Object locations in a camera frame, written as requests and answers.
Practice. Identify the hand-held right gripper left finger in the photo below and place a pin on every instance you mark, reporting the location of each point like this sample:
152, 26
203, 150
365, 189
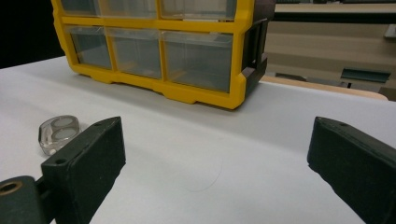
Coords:
84, 165

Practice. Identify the yellow drawer organizer cabinet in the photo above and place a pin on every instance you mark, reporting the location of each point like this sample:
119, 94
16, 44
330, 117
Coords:
174, 46

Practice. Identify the dark green metal tray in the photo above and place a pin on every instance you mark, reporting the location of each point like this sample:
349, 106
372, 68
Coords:
364, 74

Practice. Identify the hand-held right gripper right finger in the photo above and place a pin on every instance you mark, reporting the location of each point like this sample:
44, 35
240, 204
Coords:
358, 161

